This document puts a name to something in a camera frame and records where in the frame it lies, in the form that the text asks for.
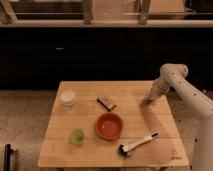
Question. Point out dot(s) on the dark brown rectangular block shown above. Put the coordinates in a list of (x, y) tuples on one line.
[(106, 103)]

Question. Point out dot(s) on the red bowl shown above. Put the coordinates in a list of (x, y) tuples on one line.
[(109, 126)]

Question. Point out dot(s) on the black object at floor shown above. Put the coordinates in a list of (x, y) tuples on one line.
[(7, 154)]

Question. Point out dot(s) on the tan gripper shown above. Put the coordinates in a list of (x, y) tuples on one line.
[(148, 98)]

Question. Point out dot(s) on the grey towel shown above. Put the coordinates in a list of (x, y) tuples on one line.
[(144, 102)]

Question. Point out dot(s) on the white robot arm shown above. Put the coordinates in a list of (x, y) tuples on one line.
[(174, 75)]

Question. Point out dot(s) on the white handled dish brush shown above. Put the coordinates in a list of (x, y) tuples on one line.
[(125, 149)]

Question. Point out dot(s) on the small green cup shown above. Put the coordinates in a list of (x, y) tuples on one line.
[(77, 137)]

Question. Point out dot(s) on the wooden table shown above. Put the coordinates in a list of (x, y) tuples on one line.
[(57, 151)]

